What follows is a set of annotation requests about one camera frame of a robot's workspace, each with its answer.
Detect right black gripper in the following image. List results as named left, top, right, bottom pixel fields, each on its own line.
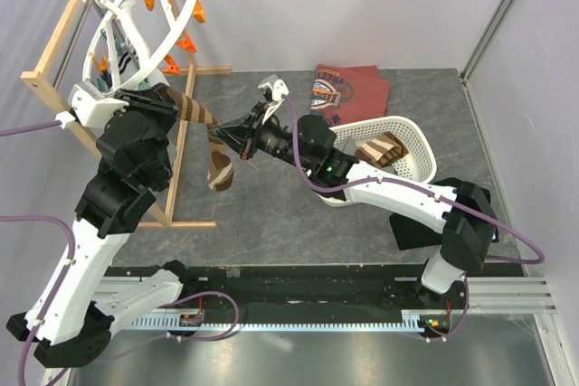
left=211, top=102, right=312, bottom=172

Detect brown striped sock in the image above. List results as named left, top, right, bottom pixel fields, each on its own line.
left=166, top=86, right=234, bottom=192
left=355, top=132, right=408, bottom=168

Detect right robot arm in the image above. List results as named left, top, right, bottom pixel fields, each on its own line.
left=209, top=103, right=498, bottom=308

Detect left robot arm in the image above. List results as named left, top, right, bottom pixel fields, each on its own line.
left=6, top=83, right=199, bottom=369

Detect white round sock hanger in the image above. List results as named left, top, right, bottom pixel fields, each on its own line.
left=81, top=0, right=205, bottom=91

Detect white sock black stripes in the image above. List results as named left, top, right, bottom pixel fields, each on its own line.
left=115, top=42, right=168, bottom=90

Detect red printed t-shirt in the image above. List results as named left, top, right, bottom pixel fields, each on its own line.
left=310, top=64, right=391, bottom=127

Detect white perforated plastic basket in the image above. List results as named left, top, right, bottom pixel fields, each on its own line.
left=308, top=116, right=437, bottom=207

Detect black folded garment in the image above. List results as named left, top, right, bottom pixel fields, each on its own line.
left=389, top=177, right=499, bottom=250

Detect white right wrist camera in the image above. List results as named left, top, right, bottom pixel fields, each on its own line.
left=258, top=74, right=290, bottom=124

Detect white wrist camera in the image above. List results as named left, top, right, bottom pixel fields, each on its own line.
left=258, top=74, right=290, bottom=124
left=54, top=81, right=128, bottom=129

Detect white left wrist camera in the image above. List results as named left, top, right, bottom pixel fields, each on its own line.
left=54, top=81, right=128, bottom=129

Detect wooden drying rack frame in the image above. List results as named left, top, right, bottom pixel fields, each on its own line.
left=20, top=0, right=232, bottom=230

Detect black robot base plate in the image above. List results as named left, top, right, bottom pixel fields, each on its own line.
left=184, top=264, right=464, bottom=325

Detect slotted cable duct rail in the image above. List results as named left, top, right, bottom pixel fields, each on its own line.
left=125, top=311, right=450, bottom=333

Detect aluminium frame rail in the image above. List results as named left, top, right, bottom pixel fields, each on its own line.
left=95, top=276, right=556, bottom=315

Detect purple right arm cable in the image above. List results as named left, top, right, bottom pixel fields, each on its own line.
left=282, top=94, right=546, bottom=265

